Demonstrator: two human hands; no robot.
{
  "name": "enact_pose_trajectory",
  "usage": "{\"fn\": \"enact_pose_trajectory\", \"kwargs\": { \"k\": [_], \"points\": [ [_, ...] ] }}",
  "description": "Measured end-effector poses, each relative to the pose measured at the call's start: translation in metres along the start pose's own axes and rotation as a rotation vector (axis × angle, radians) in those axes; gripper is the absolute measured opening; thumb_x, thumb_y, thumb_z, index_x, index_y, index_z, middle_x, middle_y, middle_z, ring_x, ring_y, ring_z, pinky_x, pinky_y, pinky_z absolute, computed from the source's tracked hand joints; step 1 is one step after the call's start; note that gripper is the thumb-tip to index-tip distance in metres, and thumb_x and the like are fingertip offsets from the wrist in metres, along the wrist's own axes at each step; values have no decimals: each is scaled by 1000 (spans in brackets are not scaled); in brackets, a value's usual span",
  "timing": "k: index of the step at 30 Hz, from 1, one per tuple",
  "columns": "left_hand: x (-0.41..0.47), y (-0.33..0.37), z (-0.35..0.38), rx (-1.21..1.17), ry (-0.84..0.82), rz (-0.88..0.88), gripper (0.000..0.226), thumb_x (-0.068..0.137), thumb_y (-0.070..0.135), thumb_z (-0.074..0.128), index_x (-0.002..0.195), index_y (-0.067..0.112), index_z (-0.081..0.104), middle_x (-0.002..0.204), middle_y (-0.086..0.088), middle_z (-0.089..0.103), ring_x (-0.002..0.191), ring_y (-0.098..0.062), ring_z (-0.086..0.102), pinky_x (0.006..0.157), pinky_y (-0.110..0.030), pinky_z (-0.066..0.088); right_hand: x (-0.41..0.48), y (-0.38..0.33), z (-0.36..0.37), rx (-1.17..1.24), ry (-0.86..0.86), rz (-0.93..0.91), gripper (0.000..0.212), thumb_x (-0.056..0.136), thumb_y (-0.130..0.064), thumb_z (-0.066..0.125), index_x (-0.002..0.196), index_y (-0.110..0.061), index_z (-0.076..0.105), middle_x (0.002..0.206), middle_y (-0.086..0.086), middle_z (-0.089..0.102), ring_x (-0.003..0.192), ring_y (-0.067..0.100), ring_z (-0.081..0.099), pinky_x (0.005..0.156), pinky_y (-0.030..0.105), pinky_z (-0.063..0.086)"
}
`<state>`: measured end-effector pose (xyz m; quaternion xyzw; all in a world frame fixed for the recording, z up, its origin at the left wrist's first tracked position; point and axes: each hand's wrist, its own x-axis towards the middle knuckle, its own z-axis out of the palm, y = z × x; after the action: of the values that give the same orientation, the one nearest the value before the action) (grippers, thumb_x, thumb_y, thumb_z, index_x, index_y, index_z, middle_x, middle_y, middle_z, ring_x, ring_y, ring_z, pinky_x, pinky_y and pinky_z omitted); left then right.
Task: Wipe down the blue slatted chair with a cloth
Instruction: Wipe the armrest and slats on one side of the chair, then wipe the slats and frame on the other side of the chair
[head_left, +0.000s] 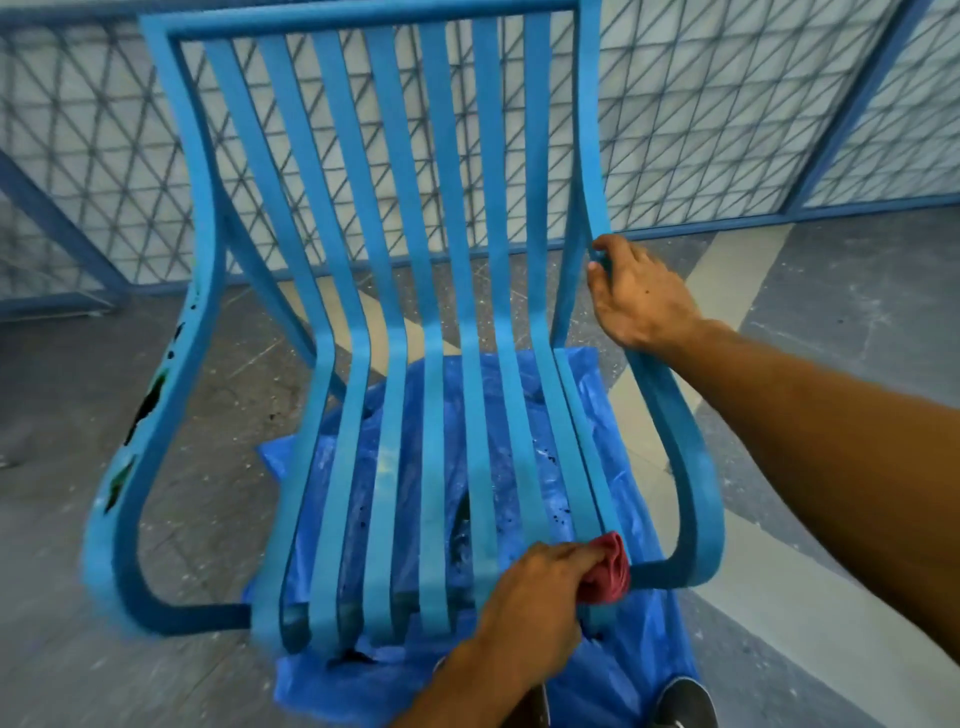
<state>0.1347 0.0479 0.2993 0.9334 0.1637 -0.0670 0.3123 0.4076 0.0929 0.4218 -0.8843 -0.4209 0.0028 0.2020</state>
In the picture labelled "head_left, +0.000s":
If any red cloth rag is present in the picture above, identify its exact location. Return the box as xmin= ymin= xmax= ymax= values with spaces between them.
xmin=576 ymin=531 xmax=633 ymax=606

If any person's left forearm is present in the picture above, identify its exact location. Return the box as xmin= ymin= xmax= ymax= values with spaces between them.
xmin=390 ymin=639 xmax=550 ymax=728

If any blue metal slatted chair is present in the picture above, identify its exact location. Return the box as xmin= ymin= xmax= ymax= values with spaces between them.
xmin=81 ymin=0 xmax=726 ymax=661

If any person's right hand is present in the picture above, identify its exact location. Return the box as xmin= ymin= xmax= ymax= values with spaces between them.
xmin=586 ymin=234 xmax=708 ymax=354

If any blue wire mesh fence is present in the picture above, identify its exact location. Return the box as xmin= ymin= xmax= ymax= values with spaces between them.
xmin=0 ymin=0 xmax=960 ymax=322

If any person's right forearm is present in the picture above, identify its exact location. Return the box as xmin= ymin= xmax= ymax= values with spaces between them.
xmin=663 ymin=318 xmax=960 ymax=669

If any blue plastic sheet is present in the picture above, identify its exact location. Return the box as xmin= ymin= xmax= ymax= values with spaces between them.
xmin=243 ymin=346 xmax=700 ymax=728

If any person's left hand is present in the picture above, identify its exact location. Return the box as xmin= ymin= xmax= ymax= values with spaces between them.
xmin=472 ymin=541 xmax=610 ymax=688

